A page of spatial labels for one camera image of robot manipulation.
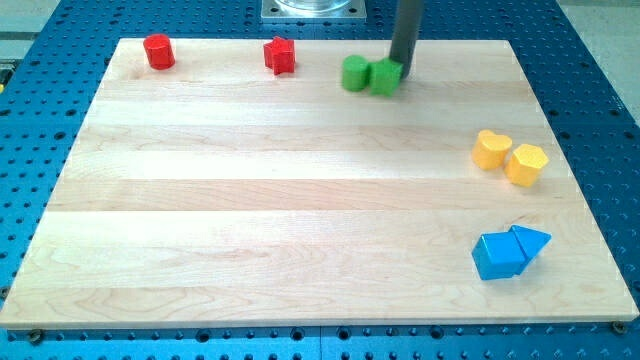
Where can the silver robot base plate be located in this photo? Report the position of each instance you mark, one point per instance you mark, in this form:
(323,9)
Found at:
(313,9)

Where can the red star block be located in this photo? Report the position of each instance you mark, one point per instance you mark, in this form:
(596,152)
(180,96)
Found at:
(279,55)

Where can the yellow heart block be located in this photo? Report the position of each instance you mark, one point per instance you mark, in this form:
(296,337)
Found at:
(490,149)

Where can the green cylinder block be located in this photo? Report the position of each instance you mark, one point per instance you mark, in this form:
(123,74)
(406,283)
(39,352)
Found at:
(355,73)

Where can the wooden board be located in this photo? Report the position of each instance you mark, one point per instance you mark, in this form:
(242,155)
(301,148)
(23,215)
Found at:
(216,194)

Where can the blue cube block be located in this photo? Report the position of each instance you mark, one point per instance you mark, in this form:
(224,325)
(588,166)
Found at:
(497,255)

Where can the red cylinder block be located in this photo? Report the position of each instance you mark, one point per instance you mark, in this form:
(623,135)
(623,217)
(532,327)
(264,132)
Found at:
(159,51)

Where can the blue triangle block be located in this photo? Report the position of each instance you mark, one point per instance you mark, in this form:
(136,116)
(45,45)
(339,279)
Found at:
(531,243)

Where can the green cube block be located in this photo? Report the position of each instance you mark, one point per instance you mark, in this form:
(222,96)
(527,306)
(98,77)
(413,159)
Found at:
(384,76)

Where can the yellow hexagon block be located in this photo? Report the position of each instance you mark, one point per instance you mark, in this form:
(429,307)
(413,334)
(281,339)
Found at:
(525,165)

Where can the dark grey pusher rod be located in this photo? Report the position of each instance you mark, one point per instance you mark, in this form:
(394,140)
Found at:
(405,33)

